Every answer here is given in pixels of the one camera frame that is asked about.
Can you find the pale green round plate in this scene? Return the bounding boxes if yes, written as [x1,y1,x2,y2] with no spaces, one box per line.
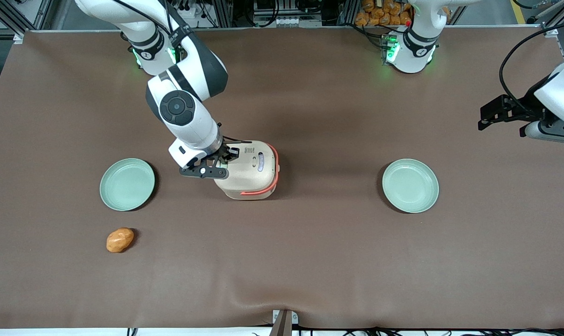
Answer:
[382,159,439,214]
[99,158,156,212]

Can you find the brown toy potato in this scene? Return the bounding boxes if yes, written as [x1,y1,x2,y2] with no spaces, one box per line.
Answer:
[106,227,135,254]

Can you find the pile of orange toy breads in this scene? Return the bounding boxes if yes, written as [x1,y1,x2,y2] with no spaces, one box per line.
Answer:
[355,0,414,27]

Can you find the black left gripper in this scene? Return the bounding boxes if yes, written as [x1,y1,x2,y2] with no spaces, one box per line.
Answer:
[478,79,550,137]

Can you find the cream rice cooker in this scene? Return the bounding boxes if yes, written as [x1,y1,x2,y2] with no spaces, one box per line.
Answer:
[214,140,281,201]

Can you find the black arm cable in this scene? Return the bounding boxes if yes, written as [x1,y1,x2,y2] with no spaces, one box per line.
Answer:
[109,0,194,52]
[499,20,564,112]

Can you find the white power strip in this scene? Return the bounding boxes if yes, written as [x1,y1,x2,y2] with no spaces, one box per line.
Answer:
[177,2,203,20]

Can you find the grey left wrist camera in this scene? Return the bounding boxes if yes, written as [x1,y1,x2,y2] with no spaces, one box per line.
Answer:
[524,120,564,144]

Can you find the brown table mat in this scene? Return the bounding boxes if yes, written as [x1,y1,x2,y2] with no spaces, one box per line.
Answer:
[0,28,564,329]

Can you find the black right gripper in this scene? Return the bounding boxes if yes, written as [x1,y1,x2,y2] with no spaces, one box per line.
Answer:
[179,145,241,180]

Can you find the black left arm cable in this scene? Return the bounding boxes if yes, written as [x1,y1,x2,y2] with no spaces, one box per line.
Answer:
[499,20,564,112]

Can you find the metal table clamp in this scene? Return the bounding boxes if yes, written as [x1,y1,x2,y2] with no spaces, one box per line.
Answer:
[272,309,299,336]

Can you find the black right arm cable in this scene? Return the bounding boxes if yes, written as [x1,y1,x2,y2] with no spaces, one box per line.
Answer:
[109,0,194,52]

